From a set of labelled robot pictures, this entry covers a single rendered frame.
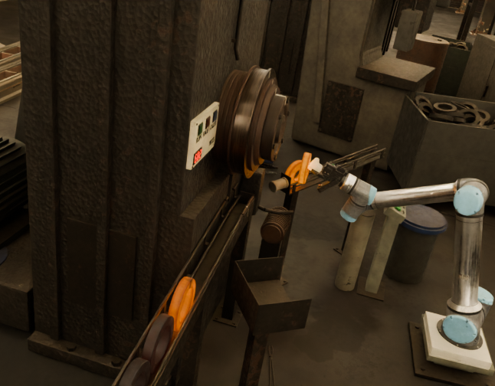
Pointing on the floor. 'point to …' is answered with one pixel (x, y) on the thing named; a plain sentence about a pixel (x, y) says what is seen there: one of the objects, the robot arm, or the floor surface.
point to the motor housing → (273, 233)
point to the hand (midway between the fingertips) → (306, 164)
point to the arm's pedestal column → (459, 377)
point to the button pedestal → (367, 288)
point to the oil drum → (427, 56)
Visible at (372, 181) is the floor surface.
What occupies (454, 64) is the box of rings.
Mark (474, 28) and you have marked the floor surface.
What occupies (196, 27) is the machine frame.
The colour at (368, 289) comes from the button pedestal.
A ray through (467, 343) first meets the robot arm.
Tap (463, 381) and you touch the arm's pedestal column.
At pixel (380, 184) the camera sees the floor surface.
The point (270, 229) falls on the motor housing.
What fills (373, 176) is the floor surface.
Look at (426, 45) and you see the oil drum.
